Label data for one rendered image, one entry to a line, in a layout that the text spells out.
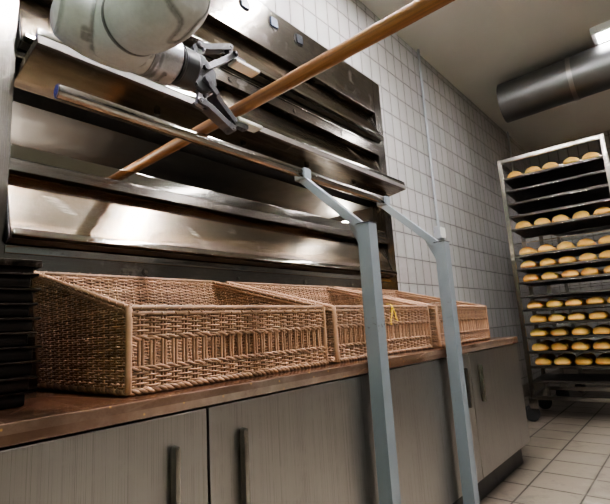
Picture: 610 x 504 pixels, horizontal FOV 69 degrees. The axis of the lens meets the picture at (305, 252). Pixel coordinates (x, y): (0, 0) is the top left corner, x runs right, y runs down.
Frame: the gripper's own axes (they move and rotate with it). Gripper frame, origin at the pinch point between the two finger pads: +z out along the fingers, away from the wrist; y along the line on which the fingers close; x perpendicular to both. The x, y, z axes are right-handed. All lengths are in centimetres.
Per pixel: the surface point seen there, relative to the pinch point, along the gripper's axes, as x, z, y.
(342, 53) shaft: 25.3, -0.5, 1.2
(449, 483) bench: -1, 79, 103
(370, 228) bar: 4.8, 36.4, 25.8
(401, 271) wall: -55, 160, 22
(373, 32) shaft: 32.5, -0.8, 0.9
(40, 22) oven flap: -56, -27, -36
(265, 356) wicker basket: -6, 6, 57
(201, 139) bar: -17.8, -1.5, 3.8
